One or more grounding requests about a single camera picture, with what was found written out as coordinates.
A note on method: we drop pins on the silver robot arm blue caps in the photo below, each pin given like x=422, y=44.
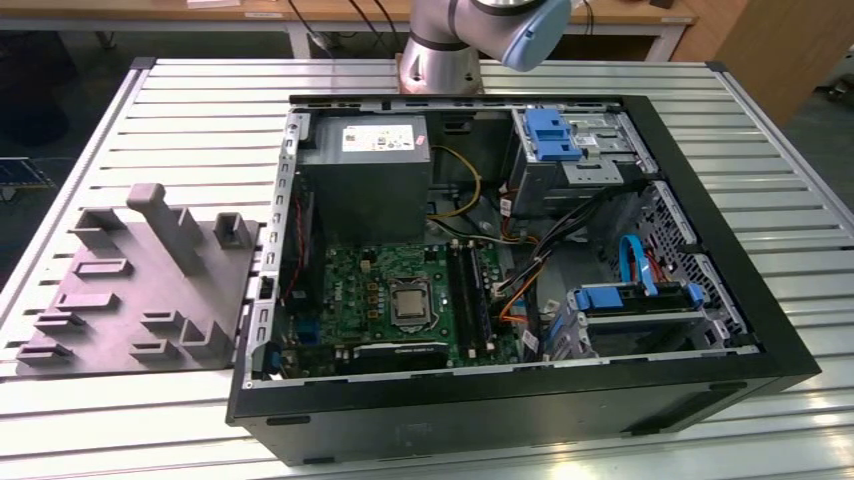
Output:
x=441, y=50

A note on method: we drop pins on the black RAM slot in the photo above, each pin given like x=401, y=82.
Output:
x=458, y=300

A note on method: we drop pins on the CPU socket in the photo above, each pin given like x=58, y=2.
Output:
x=410, y=283

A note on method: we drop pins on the green motherboard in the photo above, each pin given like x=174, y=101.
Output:
x=361, y=265

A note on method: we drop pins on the grey power supply unit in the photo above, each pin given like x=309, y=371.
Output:
x=367, y=200

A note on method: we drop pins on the silver CPU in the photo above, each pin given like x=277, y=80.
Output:
x=409, y=305

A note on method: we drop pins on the white label sticker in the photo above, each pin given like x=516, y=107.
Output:
x=377, y=139

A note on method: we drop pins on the black graphics card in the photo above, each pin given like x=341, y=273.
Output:
x=401, y=357

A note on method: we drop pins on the blue drive latch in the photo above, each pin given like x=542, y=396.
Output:
x=548, y=145

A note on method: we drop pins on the silver drive cage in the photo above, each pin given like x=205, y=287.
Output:
x=588, y=175

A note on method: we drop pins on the hard disk in blue carrier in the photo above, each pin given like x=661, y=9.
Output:
x=601, y=299

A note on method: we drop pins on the blue VGA port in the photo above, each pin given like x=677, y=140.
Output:
x=274, y=362

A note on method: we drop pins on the black open PC case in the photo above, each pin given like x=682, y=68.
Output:
x=468, y=415

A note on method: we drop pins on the grey parts rack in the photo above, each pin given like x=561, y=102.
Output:
x=167, y=300

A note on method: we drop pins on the long wooden desk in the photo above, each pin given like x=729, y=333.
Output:
x=201, y=12

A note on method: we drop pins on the wooden cabinet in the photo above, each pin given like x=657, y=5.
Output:
x=768, y=50

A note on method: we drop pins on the black chair caster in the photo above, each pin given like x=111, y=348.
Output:
x=837, y=90

